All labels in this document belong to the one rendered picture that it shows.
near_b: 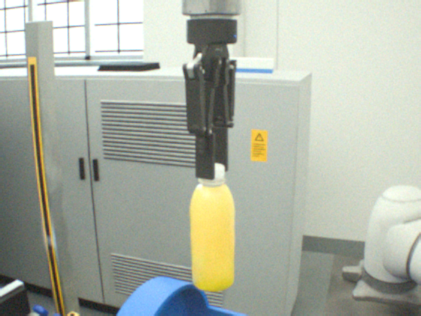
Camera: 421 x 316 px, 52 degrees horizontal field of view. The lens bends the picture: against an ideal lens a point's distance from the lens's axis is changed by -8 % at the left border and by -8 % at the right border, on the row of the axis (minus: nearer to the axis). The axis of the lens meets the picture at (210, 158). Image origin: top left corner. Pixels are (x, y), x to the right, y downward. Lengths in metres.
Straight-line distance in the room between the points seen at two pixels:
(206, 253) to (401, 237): 0.51
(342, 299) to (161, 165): 1.34
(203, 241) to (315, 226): 2.85
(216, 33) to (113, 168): 1.82
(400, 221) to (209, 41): 0.64
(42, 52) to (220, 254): 0.79
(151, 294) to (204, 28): 0.43
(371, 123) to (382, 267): 2.23
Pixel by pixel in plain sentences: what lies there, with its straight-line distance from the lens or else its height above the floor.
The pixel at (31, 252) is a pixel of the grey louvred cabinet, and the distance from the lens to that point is 3.01.
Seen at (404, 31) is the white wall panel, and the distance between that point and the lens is 3.25.
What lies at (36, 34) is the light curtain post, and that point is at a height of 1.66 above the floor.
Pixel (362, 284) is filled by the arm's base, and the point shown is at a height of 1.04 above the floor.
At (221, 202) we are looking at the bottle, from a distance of 0.70.
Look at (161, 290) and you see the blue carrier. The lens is 0.79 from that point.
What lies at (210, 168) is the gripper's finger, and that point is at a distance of 0.68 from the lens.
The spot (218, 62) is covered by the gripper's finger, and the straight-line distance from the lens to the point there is 0.66.
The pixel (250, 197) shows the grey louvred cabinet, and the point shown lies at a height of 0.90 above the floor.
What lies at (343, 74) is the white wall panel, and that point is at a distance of 3.25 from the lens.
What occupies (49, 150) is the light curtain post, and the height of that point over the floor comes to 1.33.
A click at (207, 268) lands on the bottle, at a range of 0.74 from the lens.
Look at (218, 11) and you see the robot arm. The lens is 0.64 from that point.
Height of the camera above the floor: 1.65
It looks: 16 degrees down
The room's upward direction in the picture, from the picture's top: straight up
